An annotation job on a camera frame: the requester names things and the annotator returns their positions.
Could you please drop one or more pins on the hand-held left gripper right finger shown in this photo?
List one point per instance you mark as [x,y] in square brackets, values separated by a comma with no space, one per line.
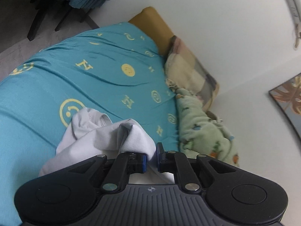
[159,163]

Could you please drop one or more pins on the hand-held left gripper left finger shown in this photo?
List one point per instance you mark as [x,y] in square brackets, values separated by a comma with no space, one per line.
[144,163]

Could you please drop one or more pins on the white t-shirt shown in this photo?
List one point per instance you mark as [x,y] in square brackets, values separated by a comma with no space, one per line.
[94,141]

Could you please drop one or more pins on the green printed fleece blanket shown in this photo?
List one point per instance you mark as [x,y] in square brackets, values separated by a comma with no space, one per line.
[199,127]

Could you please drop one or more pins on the patchwork pillow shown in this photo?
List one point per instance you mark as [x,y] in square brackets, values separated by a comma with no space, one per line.
[185,68]

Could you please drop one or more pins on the tan bed headboard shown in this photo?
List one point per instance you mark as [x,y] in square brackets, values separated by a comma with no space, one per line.
[152,21]

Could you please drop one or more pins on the framed wall picture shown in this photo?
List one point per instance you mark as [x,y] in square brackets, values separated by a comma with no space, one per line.
[289,98]

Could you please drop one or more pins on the white wall conduit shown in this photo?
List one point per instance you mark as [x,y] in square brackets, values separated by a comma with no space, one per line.
[292,9]

